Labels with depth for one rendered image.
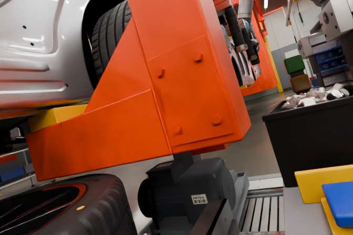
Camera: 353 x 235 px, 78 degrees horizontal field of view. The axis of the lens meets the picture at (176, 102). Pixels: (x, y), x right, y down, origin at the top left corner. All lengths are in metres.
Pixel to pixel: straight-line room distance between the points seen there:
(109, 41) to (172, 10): 0.42
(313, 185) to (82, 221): 0.32
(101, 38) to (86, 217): 0.68
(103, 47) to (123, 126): 0.41
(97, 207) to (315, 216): 0.30
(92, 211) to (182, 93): 0.26
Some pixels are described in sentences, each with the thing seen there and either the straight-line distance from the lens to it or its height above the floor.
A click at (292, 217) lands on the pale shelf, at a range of 0.32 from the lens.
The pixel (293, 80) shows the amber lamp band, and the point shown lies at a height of 0.60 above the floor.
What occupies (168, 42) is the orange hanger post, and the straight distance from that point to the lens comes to 0.48.
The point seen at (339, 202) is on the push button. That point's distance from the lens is 0.29.
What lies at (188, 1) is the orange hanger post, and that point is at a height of 0.82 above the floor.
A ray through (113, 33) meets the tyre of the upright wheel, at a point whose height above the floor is 0.95.
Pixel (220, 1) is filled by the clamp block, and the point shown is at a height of 0.93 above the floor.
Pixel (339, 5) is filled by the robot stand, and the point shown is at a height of 0.75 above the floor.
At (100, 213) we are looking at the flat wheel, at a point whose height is 0.49.
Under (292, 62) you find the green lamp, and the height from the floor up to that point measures 0.65.
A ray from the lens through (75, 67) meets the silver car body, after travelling 0.87.
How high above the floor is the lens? 0.61
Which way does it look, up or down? 2 degrees up
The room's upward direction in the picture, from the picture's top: 17 degrees counter-clockwise
